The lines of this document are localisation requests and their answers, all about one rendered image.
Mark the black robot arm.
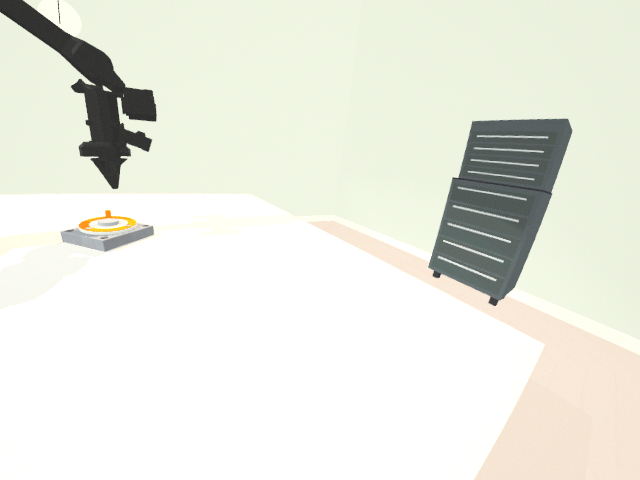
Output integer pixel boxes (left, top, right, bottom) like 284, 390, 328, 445
0, 0, 157, 152

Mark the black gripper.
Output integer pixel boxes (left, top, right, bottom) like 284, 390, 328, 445
78, 115, 131, 189

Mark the orange round plate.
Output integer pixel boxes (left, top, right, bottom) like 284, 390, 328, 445
78, 210, 137, 235

